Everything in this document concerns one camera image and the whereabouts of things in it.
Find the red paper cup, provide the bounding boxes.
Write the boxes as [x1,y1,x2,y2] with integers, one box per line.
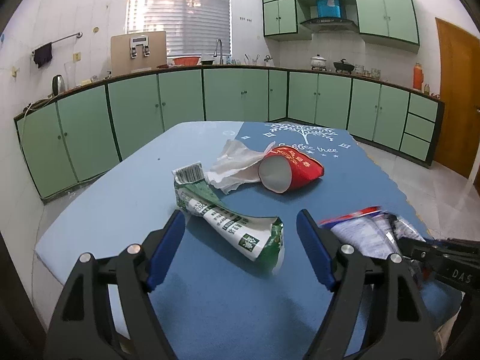
[258,145,325,194]

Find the window with white blinds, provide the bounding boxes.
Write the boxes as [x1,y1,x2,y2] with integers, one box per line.
[126,0,231,57]

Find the brown wooden door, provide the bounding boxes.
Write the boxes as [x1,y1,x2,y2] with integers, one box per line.
[434,18,479,177]

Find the blue tablecloth with tree print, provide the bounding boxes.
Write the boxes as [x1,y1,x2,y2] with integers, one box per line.
[108,120,464,360]

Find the green kitchen cabinets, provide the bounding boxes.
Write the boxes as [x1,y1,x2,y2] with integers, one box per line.
[262,0,420,53]
[14,67,444,200]

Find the green lower kitchen cabinets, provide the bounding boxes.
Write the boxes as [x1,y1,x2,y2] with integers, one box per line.
[14,67,444,200]

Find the orange thermos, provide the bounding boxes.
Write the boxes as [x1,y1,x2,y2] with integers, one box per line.
[412,63,424,91]

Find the chrome sink faucet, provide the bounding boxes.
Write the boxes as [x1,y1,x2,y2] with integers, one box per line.
[213,38,224,65]

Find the red basin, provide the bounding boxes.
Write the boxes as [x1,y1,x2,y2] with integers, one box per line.
[172,56,200,67]

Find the light blue table mat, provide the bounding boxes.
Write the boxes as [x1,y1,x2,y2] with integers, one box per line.
[36,121,243,357]

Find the white cooking pot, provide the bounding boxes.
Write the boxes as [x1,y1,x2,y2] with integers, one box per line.
[310,55,327,72]

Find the blue box above hood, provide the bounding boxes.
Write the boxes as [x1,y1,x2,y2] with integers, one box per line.
[316,0,342,18]

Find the range hood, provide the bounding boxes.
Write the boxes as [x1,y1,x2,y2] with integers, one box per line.
[301,17,359,33]

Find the green upper kitchen cabinets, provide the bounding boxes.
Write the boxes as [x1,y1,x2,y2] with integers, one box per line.
[262,0,420,53]

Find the metal towel rail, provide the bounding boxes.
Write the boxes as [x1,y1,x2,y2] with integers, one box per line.
[31,32,83,55]

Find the black wok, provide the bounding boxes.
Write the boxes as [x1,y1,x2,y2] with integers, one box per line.
[334,58,356,74]

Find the white tissue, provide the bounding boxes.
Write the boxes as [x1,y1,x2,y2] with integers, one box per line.
[204,140,276,194]

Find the green white milk carton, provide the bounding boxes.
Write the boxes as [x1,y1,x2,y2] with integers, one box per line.
[172,162,285,274]

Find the brown cardboard box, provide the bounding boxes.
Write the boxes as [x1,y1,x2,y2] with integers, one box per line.
[111,31,167,77]

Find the steel electric kettle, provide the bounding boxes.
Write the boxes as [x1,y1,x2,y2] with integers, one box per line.
[51,75,67,97]

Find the dark towel on rail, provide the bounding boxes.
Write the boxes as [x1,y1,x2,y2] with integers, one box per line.
[33,42,52,68]

